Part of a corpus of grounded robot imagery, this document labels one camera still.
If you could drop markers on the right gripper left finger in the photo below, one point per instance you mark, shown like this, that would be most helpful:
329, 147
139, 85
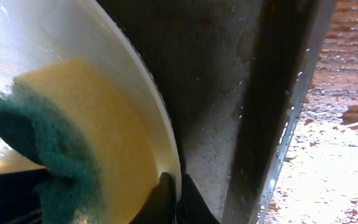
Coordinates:
159, 206

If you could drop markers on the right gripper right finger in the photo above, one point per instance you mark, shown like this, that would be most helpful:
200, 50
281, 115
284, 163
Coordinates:
192, 209

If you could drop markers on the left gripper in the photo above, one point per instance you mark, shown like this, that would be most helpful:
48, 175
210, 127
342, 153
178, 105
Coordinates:
19, 203

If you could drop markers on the green yellow sponge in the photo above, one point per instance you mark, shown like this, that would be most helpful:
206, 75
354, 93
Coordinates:
70, 119

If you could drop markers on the white plate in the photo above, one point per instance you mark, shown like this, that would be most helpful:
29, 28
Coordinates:
34, 34

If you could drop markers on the large brown serving tray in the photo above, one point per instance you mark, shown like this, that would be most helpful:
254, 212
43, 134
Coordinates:
233, 75

